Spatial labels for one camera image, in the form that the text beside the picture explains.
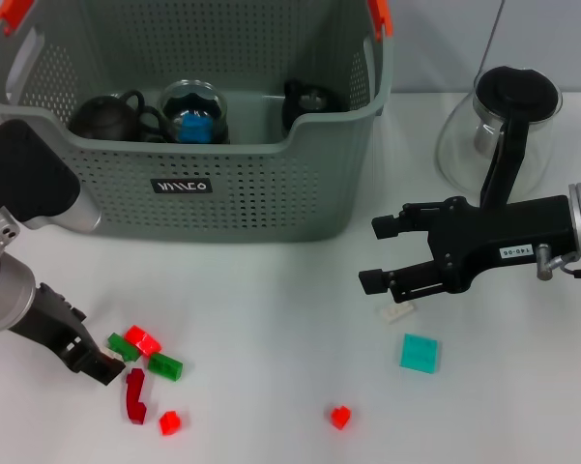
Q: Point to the blue square building block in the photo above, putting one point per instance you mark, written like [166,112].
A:
[194,129]

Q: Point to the dark red curved block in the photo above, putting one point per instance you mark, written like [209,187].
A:
[136,398]

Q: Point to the grey-green perforated storage basket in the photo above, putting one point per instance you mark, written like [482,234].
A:
[280,193]

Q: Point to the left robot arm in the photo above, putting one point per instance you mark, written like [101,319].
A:
[29,169]

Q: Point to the small red building block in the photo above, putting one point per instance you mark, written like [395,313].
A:
[170,424]
[340,418]

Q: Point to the teal square building block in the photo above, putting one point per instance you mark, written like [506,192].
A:
[418,354]

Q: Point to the small green building block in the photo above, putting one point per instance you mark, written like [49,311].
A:
[165,367]

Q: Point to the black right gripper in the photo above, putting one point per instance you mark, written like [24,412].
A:
[498,232]

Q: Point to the black clay teapot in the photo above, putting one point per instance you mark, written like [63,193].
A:
[104,118]

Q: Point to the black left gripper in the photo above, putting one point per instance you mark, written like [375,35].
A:
[58,328]

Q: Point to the bright red-orange building block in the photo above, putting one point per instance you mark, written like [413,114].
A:
[142,340]

